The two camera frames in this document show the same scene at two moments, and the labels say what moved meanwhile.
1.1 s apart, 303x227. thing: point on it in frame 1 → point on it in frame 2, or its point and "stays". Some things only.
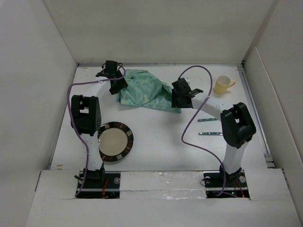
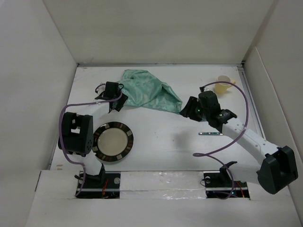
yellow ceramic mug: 222,83 stays
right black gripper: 175,102 → 188,110
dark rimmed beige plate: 115,140 stays
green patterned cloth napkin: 143,89 stays
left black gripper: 121,85 → 121,100
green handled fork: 210,133 stays
